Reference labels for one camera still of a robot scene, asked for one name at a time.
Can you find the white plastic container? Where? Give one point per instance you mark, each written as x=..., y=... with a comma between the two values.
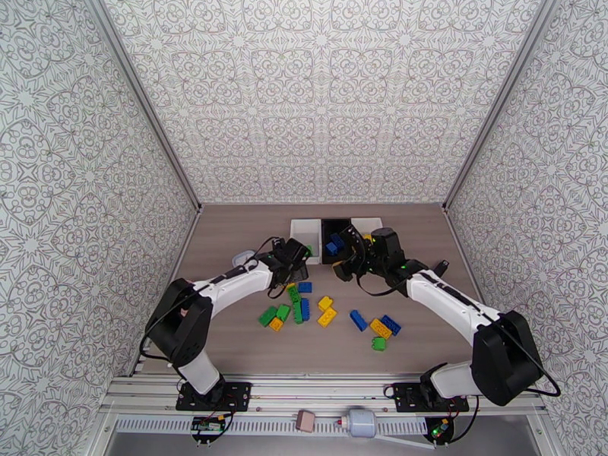
x=366, y=223
x=304, y=229

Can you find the blue long lego brick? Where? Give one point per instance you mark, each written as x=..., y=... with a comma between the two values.
x=331, y=249
x=392, y=324
x=305, y=310
x=358, y=320

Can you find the green long lego brick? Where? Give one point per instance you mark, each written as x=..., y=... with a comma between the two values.
x=298, y=313
x=268, y=316
x=293, y=293

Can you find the black plastic container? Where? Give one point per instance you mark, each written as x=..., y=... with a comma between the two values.
x=328, y=225

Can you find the yellow long lego brick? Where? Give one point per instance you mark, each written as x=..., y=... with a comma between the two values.
x=380, y=329
x=327, y=317

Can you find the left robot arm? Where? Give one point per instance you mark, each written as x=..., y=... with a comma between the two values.
x=228, y=286

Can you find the pale blue alarm clock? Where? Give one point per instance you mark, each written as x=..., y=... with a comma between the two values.
x=242, y=256

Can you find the black marker pen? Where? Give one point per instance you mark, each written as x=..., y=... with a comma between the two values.
x=442, y=267

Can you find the small pink box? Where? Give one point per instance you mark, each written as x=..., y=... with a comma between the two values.
x=305, y=420

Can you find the pale blue cylinder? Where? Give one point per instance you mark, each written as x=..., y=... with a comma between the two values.
x=361, y=423

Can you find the green circuit board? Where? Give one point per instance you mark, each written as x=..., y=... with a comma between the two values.
x=439, y=427
x=207, y=425

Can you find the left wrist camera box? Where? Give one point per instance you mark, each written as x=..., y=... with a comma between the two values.
x=281, y=245

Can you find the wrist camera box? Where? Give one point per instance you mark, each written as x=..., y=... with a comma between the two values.
x=281, y=245
x=343, y=272

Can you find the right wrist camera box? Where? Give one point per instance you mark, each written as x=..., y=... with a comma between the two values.
x=343, y=272

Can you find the aluminium side rail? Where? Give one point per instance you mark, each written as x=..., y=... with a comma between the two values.
x=463, y=250
x=183, y=250

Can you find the aluminium front rail frame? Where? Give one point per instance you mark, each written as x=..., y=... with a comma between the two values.
x=323, y=393

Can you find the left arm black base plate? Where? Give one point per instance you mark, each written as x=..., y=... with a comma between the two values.
x=237, y=395

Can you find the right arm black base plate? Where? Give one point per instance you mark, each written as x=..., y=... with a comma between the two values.
x=404, y=397

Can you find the aluminium corner post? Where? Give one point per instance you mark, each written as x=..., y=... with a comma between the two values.
x=494, y=103
x=145, y=103

